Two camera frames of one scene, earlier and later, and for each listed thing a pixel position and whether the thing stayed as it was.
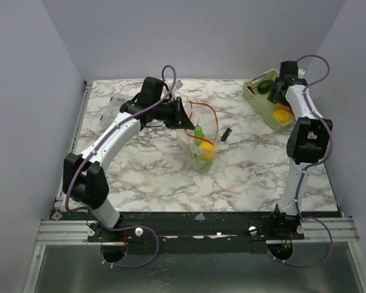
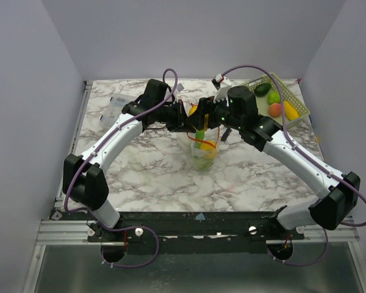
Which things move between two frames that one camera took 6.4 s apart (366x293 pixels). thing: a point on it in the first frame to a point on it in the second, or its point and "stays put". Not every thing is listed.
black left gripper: (180, 119) stays put
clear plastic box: (112, 110) stays put
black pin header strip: (226, 134) stays put
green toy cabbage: (201, 163) stays put
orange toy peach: (280, 107) to (275, 109)
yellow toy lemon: (283, 116) to (193, 109)
